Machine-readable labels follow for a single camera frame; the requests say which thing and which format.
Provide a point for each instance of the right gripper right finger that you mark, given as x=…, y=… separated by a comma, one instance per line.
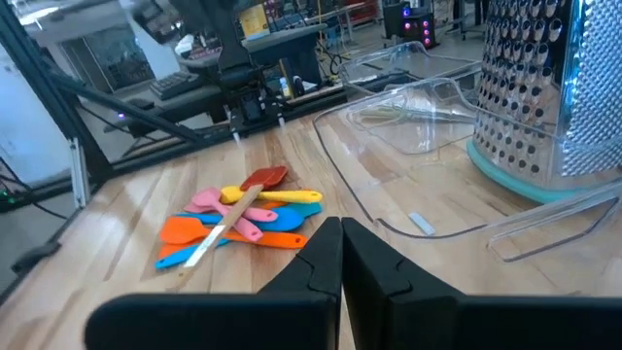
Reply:
x=486, y=325

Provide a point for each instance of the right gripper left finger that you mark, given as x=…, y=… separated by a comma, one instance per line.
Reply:
x=218, y=321

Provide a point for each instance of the blue silicone spatula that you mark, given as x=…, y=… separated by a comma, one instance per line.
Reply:
x=175, y=257

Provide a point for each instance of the orange silicone spatula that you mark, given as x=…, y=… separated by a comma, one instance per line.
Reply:
x=182, y=229
x=170, y=250

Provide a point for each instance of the pink silicone spatula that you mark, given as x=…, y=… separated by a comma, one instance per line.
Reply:
x=243, y=223
x=262, y=214

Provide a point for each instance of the blue silicone spoon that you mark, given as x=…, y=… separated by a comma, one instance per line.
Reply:
x=284, y=221

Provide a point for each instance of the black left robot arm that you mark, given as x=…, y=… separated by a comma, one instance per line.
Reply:
x=233, y=48

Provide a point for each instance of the clear plastic bin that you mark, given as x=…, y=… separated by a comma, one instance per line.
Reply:
x=437, y=194
x=413, y=63

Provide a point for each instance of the black computer mouse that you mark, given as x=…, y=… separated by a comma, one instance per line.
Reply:
x=141, y=104

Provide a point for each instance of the black keyboard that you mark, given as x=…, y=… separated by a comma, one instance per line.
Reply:
x=172, y=85

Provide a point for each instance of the teal metal box grater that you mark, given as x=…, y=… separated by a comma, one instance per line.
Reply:
x=597, y=97

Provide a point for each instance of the computer monitor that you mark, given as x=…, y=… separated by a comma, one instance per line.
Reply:
x=119, y=58

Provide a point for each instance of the yellow sign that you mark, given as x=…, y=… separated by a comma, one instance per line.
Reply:
x=254, y=22

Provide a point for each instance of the black computer tower lights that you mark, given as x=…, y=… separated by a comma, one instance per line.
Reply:
x=413, y=26

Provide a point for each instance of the silver aluminium post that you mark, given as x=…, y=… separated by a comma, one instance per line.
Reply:
x=79, y=170

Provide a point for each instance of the black aluminium rig frame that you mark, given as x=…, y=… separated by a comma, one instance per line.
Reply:
x=51, y=97

